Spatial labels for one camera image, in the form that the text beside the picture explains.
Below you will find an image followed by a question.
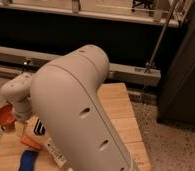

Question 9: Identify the dark cabinet on right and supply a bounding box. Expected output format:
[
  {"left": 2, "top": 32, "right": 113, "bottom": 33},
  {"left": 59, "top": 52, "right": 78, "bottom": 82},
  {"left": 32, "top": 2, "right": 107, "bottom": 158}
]
[{"left": 157, "top": 0, "right": 195, "bottom": 126}]

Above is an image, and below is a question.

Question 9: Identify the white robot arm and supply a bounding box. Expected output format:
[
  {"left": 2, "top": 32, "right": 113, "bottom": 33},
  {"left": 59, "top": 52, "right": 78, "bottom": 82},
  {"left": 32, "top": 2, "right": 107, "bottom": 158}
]
[{"left": 1, "top": 45, "right": 140, "bottom": 171}]

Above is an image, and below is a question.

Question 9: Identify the orange bowl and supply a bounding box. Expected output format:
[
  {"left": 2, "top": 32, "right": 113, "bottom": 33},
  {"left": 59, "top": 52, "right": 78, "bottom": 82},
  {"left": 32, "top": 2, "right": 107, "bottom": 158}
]
[{"left": 0, "top": 104, "right": 15, "bottom": 126}]

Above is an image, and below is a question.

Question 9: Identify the white window frame ledge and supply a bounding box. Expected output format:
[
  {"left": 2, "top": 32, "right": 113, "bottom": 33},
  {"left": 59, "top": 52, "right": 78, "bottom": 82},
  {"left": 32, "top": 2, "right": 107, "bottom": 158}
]
[{"left": 0, "top": 0, "right": 193, "bottom": 27}]

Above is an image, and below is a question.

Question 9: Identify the metal diagonal rod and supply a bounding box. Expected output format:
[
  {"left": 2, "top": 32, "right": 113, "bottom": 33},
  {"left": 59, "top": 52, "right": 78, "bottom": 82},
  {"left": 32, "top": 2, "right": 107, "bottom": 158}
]
[{"left": 145, "top": 0, "right": 178, "bottom": 73}]

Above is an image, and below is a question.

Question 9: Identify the white gripper body with label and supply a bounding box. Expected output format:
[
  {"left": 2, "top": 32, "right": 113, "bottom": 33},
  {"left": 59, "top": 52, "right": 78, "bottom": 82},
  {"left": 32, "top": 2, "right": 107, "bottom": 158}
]
[{"left": 23, "top": 117, "right": 71, "bottom": 169}]

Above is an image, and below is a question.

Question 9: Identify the orange carrot-like pepper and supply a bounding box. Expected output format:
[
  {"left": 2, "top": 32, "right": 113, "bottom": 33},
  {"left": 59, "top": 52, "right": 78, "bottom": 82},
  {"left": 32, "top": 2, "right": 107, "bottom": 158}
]
[{"left": 21, "top": 134, "right": 42, "bottom": 150}]

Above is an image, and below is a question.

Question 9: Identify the blue cloth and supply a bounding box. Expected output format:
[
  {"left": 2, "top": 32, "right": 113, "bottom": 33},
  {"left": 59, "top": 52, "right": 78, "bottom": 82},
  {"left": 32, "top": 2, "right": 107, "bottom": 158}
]
[{"left": 18, "top": 150, "right": 38, "bottom": 171}]

